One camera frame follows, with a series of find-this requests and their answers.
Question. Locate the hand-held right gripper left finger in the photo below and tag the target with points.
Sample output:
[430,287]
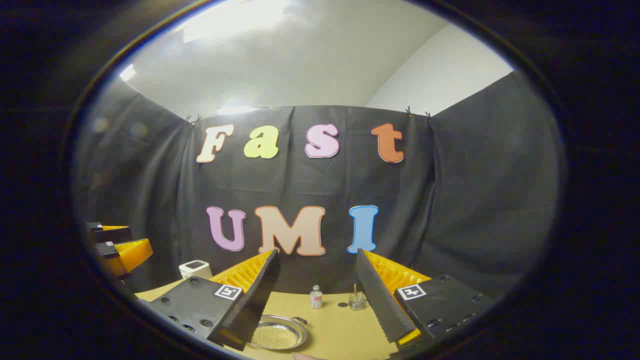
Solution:
[255,300]

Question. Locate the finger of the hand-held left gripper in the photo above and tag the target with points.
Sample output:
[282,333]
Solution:
[127,255]
[112,234]

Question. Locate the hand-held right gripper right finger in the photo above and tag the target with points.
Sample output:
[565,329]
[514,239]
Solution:
[380,300]

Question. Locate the small glass holder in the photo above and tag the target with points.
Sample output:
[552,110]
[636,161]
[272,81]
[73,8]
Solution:
[357,301]

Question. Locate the yellow soybeans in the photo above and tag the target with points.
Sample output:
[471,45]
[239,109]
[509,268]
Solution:
[275,336]

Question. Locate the small clear white-label bottle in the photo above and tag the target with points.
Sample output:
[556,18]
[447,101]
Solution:
[316,298]

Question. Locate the white toaster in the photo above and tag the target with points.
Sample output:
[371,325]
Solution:
[195,269]

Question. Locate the black backdrop cloth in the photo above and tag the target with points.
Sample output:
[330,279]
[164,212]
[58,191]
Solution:
[450,200]

